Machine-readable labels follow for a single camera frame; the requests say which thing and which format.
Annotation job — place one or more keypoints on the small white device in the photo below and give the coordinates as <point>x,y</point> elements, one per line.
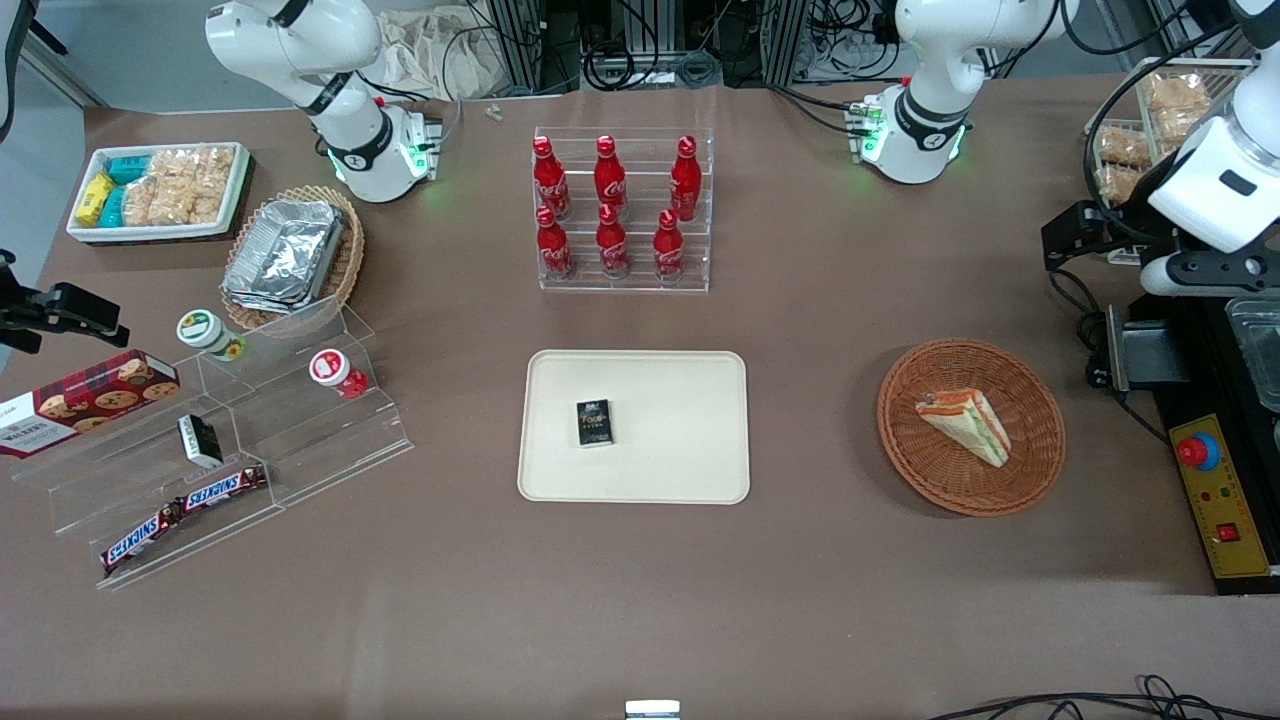
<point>652,710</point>

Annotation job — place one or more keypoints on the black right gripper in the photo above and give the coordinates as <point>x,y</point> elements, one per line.
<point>20,307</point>

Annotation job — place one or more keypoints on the red tartan cookie box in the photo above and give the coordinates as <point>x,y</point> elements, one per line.
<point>80,403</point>

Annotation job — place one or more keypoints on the white plastic bin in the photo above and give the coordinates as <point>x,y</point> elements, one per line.
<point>160,232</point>

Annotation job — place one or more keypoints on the red cola bottle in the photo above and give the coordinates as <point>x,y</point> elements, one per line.
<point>668,252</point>
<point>612,248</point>
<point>553,250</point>
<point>609,180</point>
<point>685,185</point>
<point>550,180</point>

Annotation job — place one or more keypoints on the rice cracker bag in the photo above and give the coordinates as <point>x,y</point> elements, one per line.
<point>1115,185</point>
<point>1122,147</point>
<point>165,185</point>
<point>1178,92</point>
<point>1180,130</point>
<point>215,180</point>

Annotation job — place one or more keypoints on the grey metal bracket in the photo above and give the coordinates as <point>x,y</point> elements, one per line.
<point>1150,355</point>

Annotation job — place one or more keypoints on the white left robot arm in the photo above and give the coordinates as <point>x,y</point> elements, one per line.
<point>930,110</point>

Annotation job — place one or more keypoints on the brown wicker basket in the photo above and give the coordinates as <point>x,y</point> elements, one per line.
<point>960,490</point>

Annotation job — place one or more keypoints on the green lid cup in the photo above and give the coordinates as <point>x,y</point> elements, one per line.
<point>208,332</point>

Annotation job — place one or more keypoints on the aluminium profile frame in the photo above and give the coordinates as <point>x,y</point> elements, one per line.
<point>530,40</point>
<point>785,40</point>

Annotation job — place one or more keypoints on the yellow snack packet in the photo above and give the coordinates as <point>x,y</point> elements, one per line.
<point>95,198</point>

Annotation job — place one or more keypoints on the yellow control panel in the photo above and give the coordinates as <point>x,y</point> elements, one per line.
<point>1235,500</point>

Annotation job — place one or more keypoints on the light wicker basket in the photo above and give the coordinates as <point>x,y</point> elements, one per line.
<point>345,270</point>

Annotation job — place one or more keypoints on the black machine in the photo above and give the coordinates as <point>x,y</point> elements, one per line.
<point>1180,410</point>

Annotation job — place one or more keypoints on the black stand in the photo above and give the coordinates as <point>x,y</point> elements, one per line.
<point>22,20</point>

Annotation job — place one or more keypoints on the triangle sandwich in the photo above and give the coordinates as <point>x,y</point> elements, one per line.
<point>968,425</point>

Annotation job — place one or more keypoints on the red lid cup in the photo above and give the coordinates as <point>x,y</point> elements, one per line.
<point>332,370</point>

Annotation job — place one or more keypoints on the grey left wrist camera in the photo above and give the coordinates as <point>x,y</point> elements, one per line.
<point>1200,275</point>

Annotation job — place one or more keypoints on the Snickers bar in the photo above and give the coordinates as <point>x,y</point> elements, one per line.
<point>140,540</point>
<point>225,488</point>

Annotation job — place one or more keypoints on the black box with white edge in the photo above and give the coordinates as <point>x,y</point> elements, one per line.
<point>200,442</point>

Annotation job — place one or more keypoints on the red emergency stop button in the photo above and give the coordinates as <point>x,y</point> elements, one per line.
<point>1197,452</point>

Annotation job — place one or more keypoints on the clear acrylic step riser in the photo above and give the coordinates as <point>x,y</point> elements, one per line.
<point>330,440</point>
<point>70,500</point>

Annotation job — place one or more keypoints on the clear plastic container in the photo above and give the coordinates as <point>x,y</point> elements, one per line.
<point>1260,350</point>

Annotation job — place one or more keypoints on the beige cloth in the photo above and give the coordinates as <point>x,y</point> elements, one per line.
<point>440,50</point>

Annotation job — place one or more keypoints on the beige serving tray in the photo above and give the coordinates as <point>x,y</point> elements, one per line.
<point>670,440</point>

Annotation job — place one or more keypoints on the teal snack packet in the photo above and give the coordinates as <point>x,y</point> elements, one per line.
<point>128,168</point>
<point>112,208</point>

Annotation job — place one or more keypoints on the black box with gold print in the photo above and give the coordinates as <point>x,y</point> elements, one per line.
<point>594,424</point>

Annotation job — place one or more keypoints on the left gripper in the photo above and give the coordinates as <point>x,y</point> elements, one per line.
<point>1128,212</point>

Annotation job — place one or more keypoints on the aluminium foil tray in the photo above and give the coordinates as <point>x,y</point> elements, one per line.
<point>285,255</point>

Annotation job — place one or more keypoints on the clear acrylic bottle rack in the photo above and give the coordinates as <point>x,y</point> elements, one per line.
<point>640,285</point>

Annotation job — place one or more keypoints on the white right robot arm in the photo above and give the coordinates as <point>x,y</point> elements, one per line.
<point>300,45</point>

